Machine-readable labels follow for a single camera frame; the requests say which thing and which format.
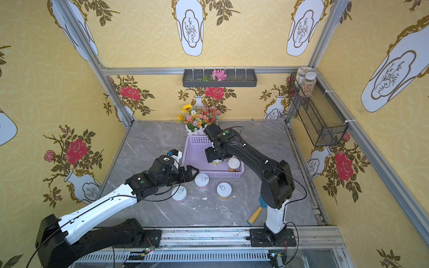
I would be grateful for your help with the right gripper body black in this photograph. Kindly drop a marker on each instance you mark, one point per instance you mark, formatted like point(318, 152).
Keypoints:
point(214, 156)

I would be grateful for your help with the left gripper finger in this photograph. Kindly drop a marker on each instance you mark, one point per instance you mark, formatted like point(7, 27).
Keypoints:
point(192, 171)
point(188, 178)

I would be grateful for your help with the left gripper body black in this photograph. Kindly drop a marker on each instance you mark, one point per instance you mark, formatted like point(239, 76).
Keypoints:
point(184, 172)

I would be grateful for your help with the purple plastic basket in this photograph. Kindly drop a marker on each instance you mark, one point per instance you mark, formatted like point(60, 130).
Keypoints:
point(197, 153)

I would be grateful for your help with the small yellow can plastic lid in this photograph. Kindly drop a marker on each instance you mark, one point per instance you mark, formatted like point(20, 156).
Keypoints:
point(234, 164)

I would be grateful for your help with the orange label tin can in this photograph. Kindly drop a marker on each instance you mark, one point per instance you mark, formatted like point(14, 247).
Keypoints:
point(224, 191)

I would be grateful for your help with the yellow label tin can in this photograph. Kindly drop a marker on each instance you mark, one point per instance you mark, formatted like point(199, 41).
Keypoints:
point(216, 162)

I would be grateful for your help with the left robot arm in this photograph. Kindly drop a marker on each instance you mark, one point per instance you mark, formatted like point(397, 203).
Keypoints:
point(62, 241)

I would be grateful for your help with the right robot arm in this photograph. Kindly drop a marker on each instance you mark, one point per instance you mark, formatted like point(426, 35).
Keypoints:
point(277, 184)

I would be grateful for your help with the flower pot white fence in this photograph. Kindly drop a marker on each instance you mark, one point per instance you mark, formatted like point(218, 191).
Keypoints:
point(197, 119)

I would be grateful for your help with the pink flower on shelf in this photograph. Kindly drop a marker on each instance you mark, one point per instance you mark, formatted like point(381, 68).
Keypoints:
point(219, 75)

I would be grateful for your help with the spice jar white lid front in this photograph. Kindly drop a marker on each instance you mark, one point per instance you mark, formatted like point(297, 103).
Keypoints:
point(308, 84)

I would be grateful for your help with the spice jar white lid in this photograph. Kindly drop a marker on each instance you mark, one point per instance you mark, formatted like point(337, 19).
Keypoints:
point(308, 84)
point(300, 75)

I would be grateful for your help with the spice jar white lid rear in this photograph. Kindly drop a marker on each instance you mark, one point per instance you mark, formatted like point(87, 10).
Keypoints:
point(300, 75)

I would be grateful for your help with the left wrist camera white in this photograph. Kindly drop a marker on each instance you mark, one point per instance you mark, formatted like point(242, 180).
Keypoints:
point(176, 155)

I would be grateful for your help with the grey wall shelf tray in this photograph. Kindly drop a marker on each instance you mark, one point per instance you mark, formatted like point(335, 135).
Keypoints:
point(236, 77)

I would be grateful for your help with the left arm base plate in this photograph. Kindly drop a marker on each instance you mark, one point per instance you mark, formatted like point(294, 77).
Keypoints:
point(148, 238)

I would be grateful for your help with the blue garden fork yellow handle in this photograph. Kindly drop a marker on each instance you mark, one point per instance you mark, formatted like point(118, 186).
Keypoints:
point(257, 213)

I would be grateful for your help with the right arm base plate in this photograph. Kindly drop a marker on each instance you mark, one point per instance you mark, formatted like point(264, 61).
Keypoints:
point(273, 238)

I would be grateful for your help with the black wire wall basket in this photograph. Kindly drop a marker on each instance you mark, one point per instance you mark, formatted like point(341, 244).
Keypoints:
point(321, 118)

